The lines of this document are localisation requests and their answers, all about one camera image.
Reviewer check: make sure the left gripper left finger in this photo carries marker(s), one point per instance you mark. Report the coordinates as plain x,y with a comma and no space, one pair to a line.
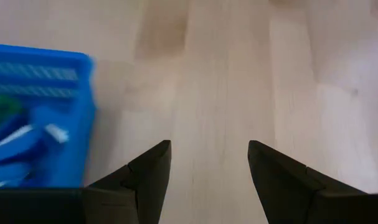
129,199

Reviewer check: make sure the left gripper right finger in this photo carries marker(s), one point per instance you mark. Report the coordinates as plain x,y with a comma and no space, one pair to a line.
288,199

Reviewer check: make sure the blue stapler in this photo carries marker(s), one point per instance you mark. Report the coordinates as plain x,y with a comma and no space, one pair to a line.
26,146
5,174

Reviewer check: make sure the blue plastic basket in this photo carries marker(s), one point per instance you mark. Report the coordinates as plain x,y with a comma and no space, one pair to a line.
83,124

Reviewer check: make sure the green stapler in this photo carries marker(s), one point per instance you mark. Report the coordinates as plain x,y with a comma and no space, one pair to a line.
2,109

